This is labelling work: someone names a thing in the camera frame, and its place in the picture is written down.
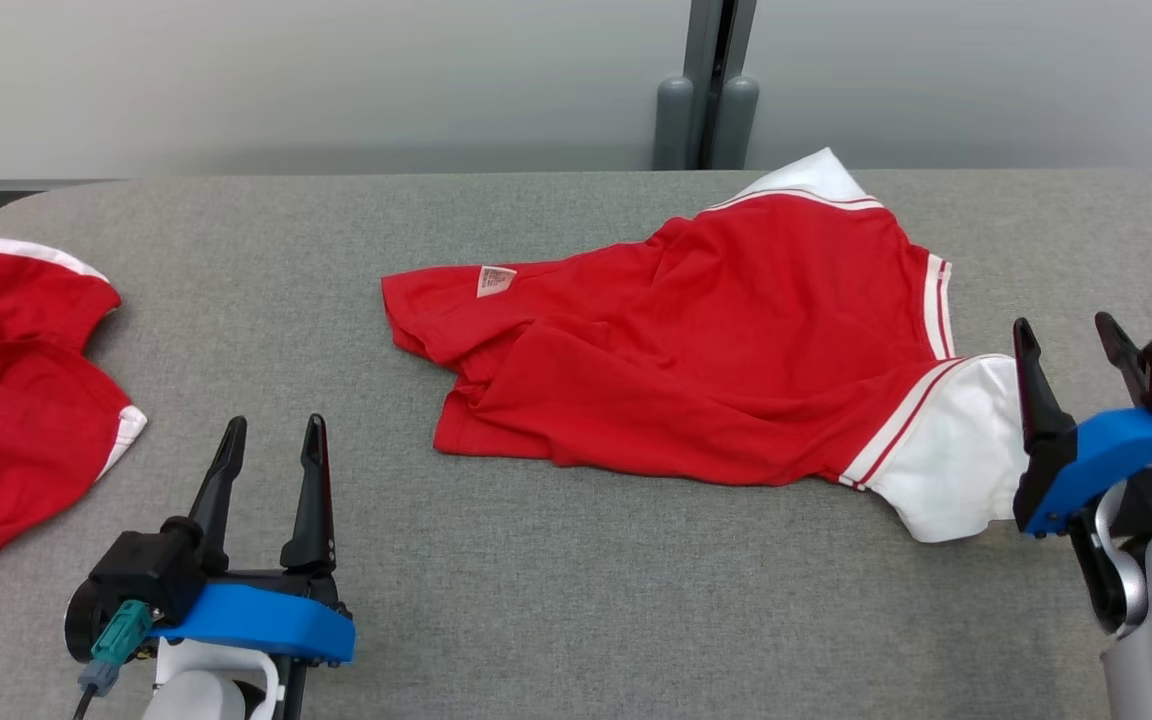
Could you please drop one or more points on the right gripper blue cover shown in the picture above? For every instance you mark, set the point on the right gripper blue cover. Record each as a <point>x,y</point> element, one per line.
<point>1096,455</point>

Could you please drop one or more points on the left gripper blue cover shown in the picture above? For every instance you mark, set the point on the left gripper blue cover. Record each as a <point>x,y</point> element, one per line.
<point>256,620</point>

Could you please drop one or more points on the red shirt pile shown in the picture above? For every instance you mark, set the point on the red shirt pile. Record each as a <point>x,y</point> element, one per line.
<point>16,420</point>

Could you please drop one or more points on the red jersey with white stripes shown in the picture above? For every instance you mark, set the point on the red jersey with white stripes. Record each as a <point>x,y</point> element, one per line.
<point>716,340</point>

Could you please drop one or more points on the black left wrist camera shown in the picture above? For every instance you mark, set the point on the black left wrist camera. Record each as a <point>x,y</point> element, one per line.
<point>141,570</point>

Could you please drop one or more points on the grey cylinder post foot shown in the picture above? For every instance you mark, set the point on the grey cylinder post foot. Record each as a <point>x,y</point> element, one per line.
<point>673,125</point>
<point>739,125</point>

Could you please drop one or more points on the grey wall partition post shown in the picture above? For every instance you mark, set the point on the grey wall partition post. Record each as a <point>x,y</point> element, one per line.
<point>701,40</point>

